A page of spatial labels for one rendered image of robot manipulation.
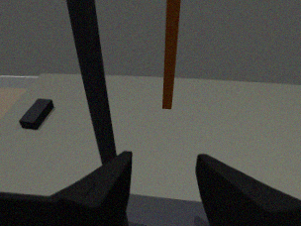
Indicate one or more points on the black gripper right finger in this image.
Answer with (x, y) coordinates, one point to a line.
(232, 198)

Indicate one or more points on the orange-brown handle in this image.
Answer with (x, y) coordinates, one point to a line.
(171, 40)

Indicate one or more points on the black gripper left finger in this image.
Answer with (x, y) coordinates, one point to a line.
(98, 199)

